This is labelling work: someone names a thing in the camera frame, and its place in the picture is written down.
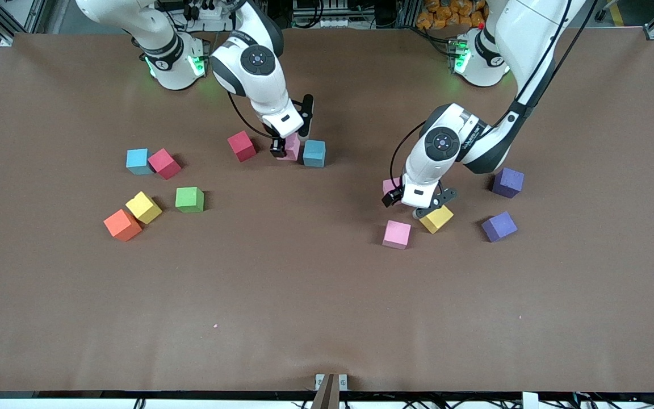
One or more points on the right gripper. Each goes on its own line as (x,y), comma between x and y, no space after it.
(277,149)

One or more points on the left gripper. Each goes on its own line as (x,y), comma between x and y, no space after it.
(391,197)

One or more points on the pink foam block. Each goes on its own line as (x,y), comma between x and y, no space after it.
(293,149)
(396,234)
(390,184)

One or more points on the crimson foam block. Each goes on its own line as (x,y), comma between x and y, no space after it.
(242,145)
(164,163)

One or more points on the light blue foam block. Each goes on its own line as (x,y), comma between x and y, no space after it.
(138,161)
(314,154)

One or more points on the yellow foam block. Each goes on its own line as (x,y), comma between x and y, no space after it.
(143,207)
(437,220)

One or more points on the green foam block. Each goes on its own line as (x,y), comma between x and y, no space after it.
(189,199)

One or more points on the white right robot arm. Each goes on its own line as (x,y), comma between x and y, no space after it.
(256,62)

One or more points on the purple foam block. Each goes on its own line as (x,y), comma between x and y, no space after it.
(499,226)
(510,183)

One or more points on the white power strip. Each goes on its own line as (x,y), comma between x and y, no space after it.
(210,12)

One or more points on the orange foam block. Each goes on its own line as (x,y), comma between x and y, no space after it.
(122,225)

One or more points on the orange snack bags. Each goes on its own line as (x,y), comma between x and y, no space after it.
(446,14)

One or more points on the small metal bracket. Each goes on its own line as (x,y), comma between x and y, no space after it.
(319,380)

